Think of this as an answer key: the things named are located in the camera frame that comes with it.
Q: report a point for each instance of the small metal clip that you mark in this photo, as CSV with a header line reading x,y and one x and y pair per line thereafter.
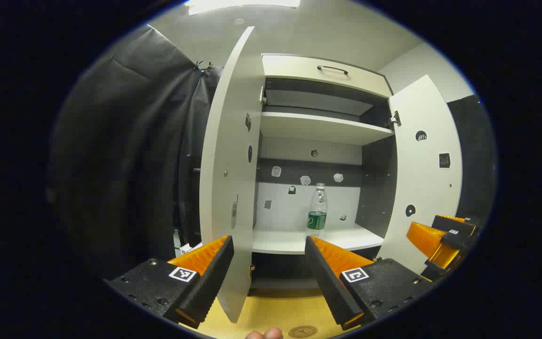
x,y
210,66
199,65

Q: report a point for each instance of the white cabinet door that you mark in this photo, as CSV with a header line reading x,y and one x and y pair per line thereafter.
x,y
424,188
226,155

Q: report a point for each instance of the metal door hinge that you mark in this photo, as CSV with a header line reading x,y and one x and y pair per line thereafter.
x,y
251,270
396,118
263,96

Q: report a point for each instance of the ceiling light panel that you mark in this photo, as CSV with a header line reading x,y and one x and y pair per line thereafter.
x,y
243,4

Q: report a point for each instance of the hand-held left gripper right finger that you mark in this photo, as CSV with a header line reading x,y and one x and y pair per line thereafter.
x,y
330,287

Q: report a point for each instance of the white grey cabinet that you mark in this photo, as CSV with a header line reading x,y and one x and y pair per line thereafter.
x,y
280,214

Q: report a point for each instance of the black backdrop cloth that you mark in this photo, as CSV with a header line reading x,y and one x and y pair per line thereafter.
x,y
125,155
475,155

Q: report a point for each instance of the white cabinet drawer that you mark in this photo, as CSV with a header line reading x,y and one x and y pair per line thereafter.
x,y
299,70

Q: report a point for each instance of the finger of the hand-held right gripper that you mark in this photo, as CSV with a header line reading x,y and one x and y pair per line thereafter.
x,y
424,238
459,230

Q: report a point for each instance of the white cabinet shelf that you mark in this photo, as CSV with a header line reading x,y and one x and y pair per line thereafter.
x,y
318,127
290,240

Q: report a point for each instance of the clear plastic bottle green label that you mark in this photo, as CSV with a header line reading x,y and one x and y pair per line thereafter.
x,y
317,209

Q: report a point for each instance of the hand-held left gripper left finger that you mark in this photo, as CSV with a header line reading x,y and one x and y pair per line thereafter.
x,y
210,282

